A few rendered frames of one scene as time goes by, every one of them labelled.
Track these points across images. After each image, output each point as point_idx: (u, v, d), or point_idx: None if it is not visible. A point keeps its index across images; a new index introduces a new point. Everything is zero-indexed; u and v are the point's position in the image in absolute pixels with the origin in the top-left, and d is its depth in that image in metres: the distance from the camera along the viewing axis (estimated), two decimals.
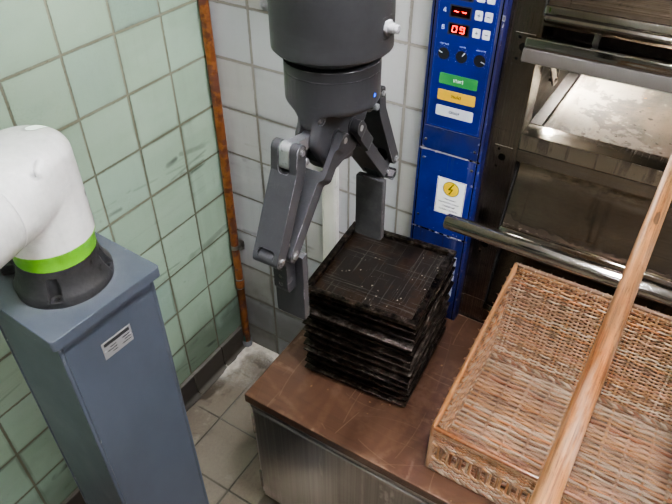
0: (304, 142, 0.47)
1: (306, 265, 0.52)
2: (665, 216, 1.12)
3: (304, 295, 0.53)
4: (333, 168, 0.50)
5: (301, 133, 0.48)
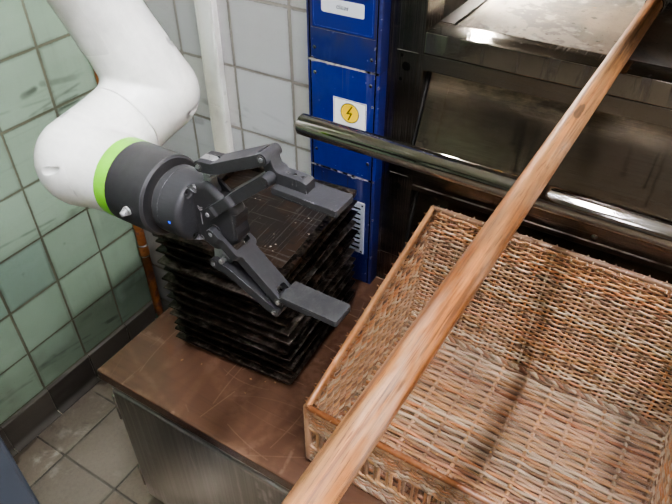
0: (216, 249, 0.68)
1: (287, 302, 0.65)
2: (592, 112, 0.82)
3: (311, 316, 0.64)
4: (227, 250, 0.65)
5: None
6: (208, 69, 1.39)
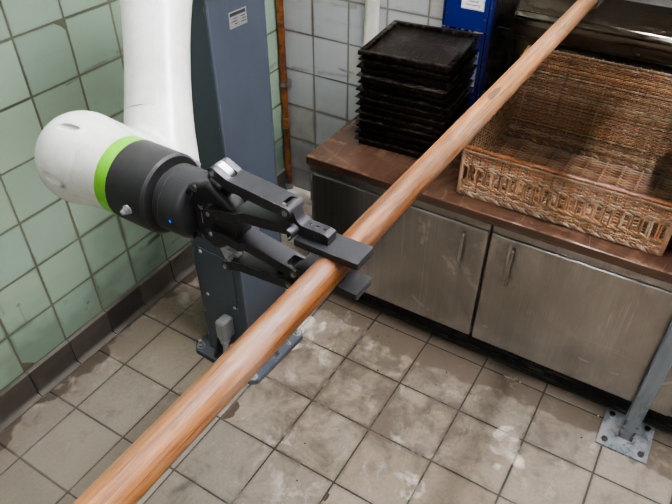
0: (223, 251, 0.68)
1: None
2: (508, 95, 0.87)
3: None
4: (230, 241, 0.64)
5: None
6: None
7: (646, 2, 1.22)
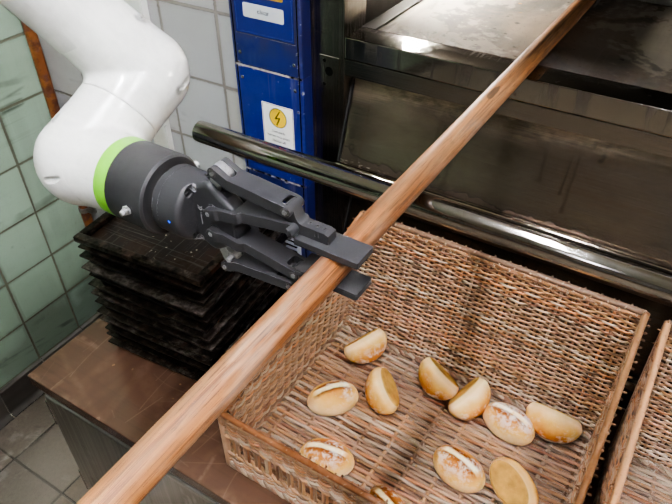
0: (222, 252, 0.68)
1: (304, 274, 0.61)
2: (507, 94, 0.87)
3: None
4: (229, 242, 0.64)
5: None
6: None
7: (645, 0, 1.22)
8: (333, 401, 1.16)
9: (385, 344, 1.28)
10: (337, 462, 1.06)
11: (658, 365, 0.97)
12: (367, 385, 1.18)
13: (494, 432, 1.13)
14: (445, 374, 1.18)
